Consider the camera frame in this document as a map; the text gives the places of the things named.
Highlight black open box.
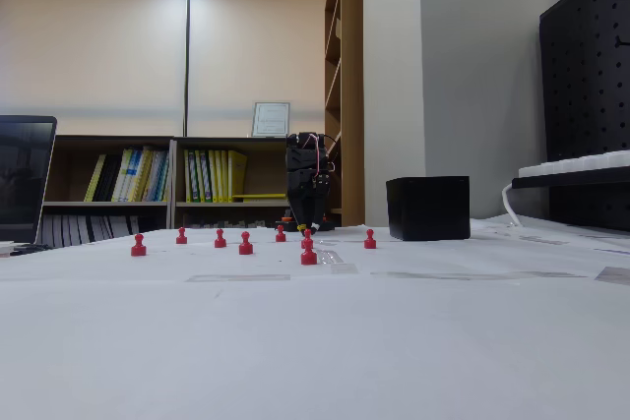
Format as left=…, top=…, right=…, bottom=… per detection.
left=385, top=175, right=472, bottom=243

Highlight crumpled clear plastic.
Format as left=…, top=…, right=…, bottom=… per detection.
left=314, top=248, right=359, bottom=275

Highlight wide yellow binder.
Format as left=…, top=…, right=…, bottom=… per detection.
left=226, top=150, right=249, bottom=204

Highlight low wooden bookshelf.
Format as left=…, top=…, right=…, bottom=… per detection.
left=41, top=134, right=174, bottom=248
left=171, top=136, right=291, bottom=230

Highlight framed certificate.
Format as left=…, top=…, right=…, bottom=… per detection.
left=251, top=101, right=291, bottom=139

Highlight tall wooden bookshelf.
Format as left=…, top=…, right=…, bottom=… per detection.
left=323, top=0, right=366, bottom=228

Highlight green yellow binder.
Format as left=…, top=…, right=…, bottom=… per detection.
left=183, top=149, right=197, bottom=204
left=194, top=149, right=208, bottom=204

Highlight white paper table cover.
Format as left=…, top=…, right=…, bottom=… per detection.
left=0, top=215, right=630, bottom=420

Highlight pale striped book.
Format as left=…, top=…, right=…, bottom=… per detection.
left=147, top=150, right=171, bottom=204

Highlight beige roller blind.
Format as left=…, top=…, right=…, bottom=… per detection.
left=188, top=0, right=330, bottom=139
left=0, top=0, right=188, bottom=136

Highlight long clear tape strip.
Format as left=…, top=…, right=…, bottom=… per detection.
left=371, top=270, right=590, bottom=281

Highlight blue white book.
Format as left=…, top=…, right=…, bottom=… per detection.
left=122, top=147, right=145, bottom=204

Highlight yellow white book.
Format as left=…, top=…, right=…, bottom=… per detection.
left=110, top=148, right=134, bottom=204

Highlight black books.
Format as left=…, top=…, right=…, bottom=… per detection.
left=93, top=152, right=124, bottom=204

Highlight slanted yellow book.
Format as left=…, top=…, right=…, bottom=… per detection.
left=83, top=153, right=107, bottom=204

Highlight grey file binders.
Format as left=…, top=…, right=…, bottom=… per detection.
left=41, top=214, right=142, bottom=248

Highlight white power strip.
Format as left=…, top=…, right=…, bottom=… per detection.
left=517, top=149, right=630, bottom=179

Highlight dark laptop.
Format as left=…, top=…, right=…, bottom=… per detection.
left=0, top=115, right=58, bottom=255

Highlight black pegboard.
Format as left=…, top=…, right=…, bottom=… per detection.
left=538, top=0, right=630, bottom=233

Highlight white power cable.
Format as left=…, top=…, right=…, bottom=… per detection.
left=501, top=182, right=524, bottom=228

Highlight black metal shelf rail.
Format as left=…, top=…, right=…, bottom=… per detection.
left=511, top=165, right=630, bottom=191

